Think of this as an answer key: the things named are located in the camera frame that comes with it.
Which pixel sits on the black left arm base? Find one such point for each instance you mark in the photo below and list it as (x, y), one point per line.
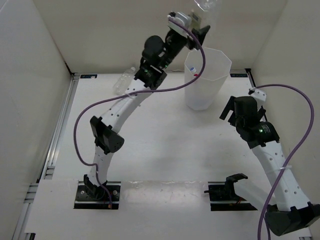
(85, 201)

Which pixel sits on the aluminium left frame rail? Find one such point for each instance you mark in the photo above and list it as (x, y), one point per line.
(48, 162)

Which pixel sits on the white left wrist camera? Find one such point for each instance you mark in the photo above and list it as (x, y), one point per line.
(182, 19)

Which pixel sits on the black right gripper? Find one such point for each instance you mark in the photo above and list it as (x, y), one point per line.
(230, 106)

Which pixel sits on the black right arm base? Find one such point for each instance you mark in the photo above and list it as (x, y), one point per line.
(223, 198)

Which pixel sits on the blue label plastic bottle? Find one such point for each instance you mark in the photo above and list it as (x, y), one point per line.
(193, 70)

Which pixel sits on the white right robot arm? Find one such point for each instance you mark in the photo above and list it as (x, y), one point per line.
(286, 208)

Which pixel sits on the white polygonal plastic bin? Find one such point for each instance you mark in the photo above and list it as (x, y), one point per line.
(200, 94)

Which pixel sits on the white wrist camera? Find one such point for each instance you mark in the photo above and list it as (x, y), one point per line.
(259, 95)
(182, 19)

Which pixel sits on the clear ribbed plastic bottle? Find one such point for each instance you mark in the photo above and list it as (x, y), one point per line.
(124, 81)

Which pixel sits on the clear bottle yellow label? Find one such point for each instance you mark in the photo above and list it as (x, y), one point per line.
(206, 12)

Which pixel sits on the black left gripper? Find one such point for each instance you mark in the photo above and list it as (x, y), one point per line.
(188, 43)

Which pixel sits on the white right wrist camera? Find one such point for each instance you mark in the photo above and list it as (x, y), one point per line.
(259, 95)

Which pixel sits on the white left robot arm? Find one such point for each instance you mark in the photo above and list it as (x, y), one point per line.
(157, 54)

